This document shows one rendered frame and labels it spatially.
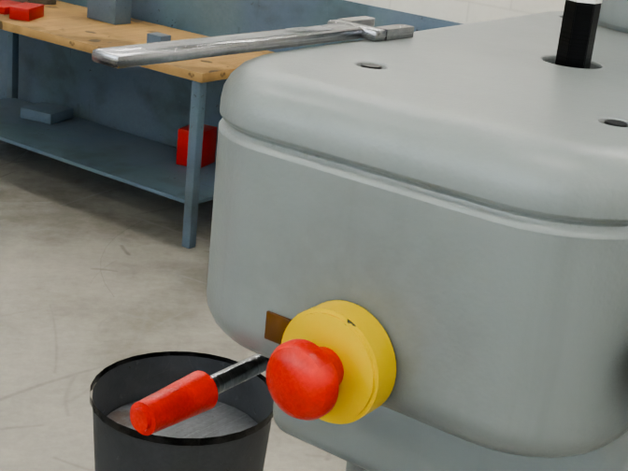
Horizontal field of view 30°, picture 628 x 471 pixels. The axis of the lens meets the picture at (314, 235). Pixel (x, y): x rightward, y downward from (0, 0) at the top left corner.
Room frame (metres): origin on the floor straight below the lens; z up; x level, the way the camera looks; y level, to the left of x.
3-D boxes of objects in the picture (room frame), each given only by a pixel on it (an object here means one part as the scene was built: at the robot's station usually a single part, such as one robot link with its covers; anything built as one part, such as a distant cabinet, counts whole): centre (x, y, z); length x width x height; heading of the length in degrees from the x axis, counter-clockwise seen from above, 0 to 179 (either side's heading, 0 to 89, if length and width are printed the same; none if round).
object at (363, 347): (0.54, -0.02, 1.76); 0.06 x 0.02 x 0.06; 56
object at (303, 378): (0.52, 0.00, 1.76); 0.04 x 0.03 x 0.04; 56
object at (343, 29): (0.67, 0.04, 1.89); 0.24 x 0.04 x 0.01; 143
